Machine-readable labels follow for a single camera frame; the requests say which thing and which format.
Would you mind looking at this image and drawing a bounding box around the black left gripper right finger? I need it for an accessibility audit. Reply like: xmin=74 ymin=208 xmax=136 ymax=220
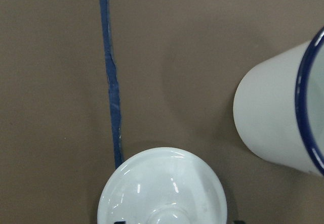
xmin=233 ymin=220 xmax=246 ymax=224

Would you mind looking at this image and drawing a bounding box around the white enamel mug lid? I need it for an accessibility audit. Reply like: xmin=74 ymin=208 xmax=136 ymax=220
xmin=97 ymin=147 xmax=227 ymax=223

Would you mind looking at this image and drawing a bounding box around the white enamel mug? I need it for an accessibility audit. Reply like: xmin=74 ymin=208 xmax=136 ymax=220
xmin=233 ymin=30 xmax=323 ymax=176

